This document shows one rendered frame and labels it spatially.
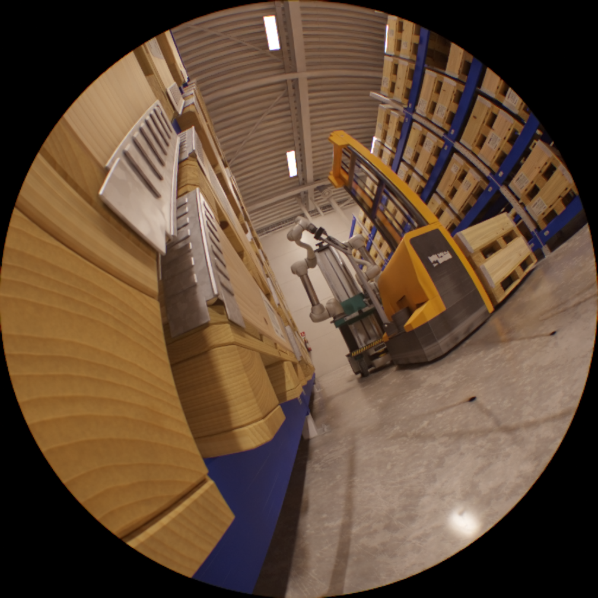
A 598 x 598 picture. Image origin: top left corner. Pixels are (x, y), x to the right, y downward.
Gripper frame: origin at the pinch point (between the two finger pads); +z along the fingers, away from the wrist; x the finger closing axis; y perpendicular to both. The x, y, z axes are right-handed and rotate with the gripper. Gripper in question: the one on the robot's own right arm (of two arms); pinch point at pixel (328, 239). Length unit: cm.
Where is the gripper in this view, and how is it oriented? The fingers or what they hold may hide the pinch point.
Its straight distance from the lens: 200.5
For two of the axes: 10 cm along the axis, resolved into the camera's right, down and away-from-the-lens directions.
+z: 8.1, 5.8, -0.7
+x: -4.8, 7.3, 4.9
